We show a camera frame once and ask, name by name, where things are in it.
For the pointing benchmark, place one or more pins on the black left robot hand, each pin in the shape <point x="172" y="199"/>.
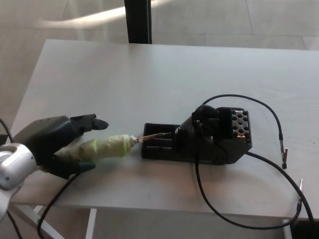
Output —
<point x="49" y="134"/>

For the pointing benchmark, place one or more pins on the tape-wrapped soldering iron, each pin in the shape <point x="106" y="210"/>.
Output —
<point x="104" y="148"/>

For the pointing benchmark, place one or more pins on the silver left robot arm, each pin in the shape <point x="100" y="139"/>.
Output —
<point x="12" y="164"/>

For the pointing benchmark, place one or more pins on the black soldering iron base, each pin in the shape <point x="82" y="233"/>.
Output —
<point x="224" y="152"/>

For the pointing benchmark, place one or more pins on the white diagonal table brace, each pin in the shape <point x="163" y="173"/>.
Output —
<point x="32" y="214"/>

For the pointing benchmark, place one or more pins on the white table leg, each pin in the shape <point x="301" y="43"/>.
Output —
<point x="91" y="224"/>
<point x="286" y="230"/>

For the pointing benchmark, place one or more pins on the black vertical pillar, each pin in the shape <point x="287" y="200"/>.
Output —
<point x="138" y="21"/>

